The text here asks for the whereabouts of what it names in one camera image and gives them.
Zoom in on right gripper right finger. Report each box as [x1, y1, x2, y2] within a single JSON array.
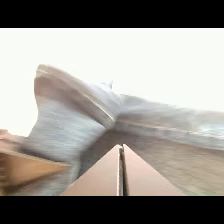
[[122, 143, 185, 197]]

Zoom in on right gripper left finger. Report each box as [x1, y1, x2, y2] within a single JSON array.
[[61, 143, 121, 197]]

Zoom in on blue jeans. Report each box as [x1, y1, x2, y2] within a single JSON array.
[[13, 63, 224, 197]]

